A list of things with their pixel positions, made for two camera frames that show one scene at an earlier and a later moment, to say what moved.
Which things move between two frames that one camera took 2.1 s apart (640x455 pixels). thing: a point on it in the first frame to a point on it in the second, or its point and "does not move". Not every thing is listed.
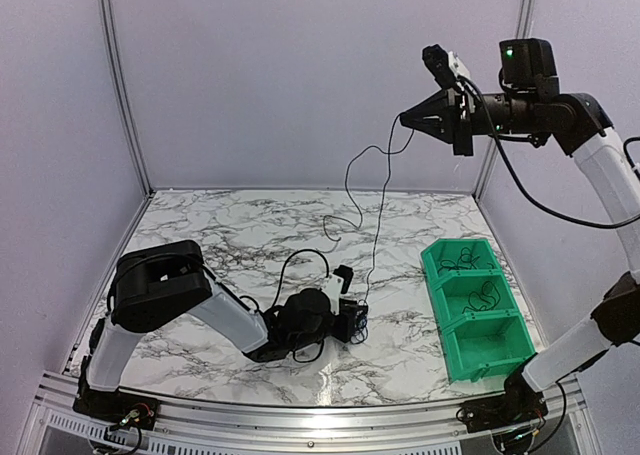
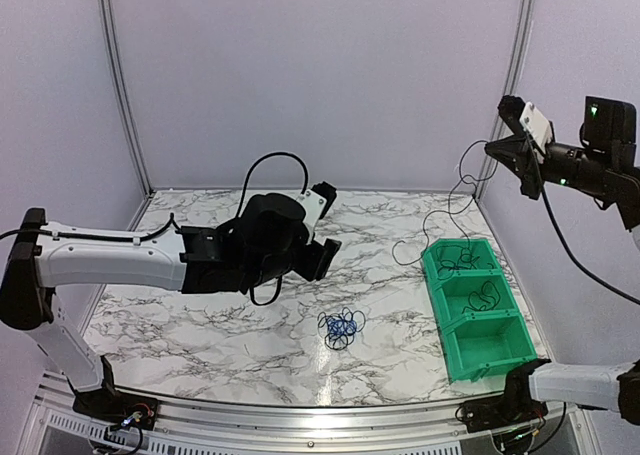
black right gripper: x=445 y=103 to x=520 y=156
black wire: x=385 y=151 to x=442 y=211
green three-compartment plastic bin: x=482 y=330 does not move
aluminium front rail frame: x=206 y=428 does not move
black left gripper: x=348 y=323 to x=317 y=265
